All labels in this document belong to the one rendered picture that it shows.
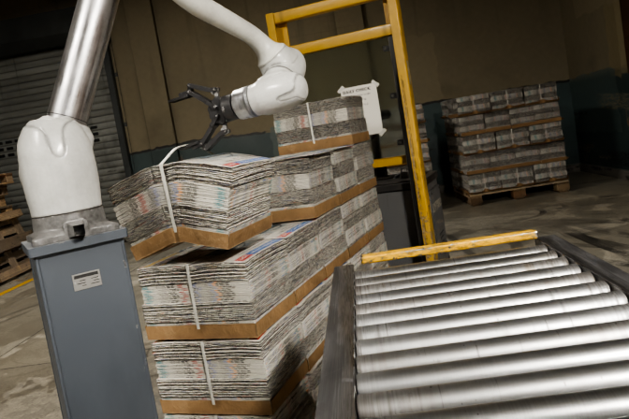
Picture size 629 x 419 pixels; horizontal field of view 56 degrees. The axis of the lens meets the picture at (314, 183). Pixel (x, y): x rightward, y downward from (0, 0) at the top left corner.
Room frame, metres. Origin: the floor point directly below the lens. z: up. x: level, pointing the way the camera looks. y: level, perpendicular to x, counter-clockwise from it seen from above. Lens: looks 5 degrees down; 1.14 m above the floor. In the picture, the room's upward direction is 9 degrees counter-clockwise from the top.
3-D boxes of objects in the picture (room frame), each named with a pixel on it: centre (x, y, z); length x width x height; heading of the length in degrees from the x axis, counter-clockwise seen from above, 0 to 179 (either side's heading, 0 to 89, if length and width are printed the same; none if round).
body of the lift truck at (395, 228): (3.63, -0.38, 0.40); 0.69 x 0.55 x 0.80; 68
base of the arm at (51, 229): (1.34, 0.56, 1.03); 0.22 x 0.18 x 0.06; 30
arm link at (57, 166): (1.36, 0.58, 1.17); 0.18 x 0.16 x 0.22; 27
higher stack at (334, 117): (2.88, -0.08, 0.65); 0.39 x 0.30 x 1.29; 68
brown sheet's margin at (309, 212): (2.33, 0.14, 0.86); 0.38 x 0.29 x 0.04; 69
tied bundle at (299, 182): (2.33, 0.14, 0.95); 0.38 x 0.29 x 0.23; 69
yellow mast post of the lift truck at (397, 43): (3.16, -0.55, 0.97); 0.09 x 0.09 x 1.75; 68
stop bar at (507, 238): (1.43, -0.30, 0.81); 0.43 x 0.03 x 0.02; 86
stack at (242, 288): (2.21, 0.19, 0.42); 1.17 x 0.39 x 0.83; 158
